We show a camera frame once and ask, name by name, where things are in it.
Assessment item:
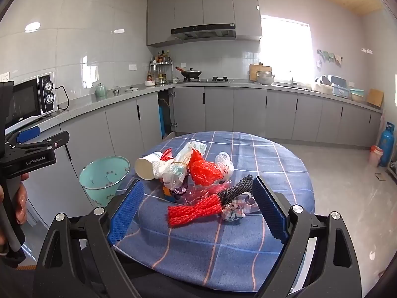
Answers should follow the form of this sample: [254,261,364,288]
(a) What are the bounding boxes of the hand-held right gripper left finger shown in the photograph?
[33,180,146,298]

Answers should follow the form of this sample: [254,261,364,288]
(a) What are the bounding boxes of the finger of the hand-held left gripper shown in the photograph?
[5,131,70,156]
[4,127,41,145]

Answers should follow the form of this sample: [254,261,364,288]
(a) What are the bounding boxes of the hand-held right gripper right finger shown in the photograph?
[252,175,363,298]

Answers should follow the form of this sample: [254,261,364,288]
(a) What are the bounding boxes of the plaid wrapper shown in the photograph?
[221,191,259,222]

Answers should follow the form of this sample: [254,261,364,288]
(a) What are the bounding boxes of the black foam net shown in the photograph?
[217,174,254,204]

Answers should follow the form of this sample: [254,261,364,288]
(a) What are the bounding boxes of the mint green bin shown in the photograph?
[78,156,131,207]

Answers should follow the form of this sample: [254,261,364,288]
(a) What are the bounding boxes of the white paper cup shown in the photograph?
[134,151,163,181]

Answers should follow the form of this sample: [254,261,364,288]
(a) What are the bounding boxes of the purple snack wrapper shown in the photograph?
[170,183,188,201]

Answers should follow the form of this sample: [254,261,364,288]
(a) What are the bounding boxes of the white plastic bag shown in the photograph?
[215,151,234,182]

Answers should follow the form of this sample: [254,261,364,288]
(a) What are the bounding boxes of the red foam net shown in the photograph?
[167,194,222,228]

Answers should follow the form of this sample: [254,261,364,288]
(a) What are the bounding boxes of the clear plastic wrap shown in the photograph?
[186,183,224,204]

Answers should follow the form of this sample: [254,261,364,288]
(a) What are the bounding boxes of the red mesh bag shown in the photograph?
[188,148,224,186]

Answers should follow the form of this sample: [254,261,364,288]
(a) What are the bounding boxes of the person's left hand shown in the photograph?
[13,173,30,224]

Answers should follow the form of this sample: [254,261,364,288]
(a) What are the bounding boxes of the silver black microwave oven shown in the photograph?
[4,71,59,129]

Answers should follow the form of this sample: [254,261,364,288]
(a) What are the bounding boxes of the grey stone countertop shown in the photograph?
[4,79,383,135]

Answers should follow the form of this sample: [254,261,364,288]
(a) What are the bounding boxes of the blue plaid tablecloth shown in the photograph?
[113,130,315,292]

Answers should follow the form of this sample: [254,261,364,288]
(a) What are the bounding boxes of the open cabinet door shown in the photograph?
[169,87,179,132]

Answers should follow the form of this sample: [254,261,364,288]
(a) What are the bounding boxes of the pink bucket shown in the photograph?
[368,145,383,166]

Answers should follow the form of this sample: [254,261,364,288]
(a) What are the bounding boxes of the metal spice rack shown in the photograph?
[148,60,173,84]

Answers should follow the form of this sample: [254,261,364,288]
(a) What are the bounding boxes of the metal pot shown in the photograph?
[255,70,276,85]

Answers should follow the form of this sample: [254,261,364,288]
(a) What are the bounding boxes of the blue gas cylinder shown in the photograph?
[378,121,395,167]

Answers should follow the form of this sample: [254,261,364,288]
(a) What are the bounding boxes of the white dish basket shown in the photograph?
[312,75,334,95]

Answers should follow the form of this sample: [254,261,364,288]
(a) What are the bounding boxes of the spice rack with bottles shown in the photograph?
[147,50,172,83]

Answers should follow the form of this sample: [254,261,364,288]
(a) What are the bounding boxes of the blue plastic basket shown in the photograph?
[332,79,351,97]

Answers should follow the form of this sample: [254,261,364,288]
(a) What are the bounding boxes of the gas stove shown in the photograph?
[183,76,232,83]

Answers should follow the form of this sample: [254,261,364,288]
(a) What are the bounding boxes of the wooden cutting board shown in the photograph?
[249,64,272,83]

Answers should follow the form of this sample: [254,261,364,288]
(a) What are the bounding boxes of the pale green tub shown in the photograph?
[349,88,366,102]

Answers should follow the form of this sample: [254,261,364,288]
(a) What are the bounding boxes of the black wok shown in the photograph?
[175,66,203,79]

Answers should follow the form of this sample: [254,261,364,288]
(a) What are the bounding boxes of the brown board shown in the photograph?
[367,88,384,108]

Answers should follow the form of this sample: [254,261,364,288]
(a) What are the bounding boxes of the bright window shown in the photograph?
[261,14,312,84]

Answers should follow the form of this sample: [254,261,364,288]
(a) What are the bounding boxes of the hanging cloths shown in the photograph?
[316,49,343,67]

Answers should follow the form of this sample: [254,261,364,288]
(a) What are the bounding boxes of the black range hood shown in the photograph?
[171,23,237,41]

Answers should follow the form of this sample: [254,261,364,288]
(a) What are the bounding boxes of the black power cable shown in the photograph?
[55,85,70,112]

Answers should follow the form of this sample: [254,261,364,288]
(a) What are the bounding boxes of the grey wall cabinets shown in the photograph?
[146,0,263,48]

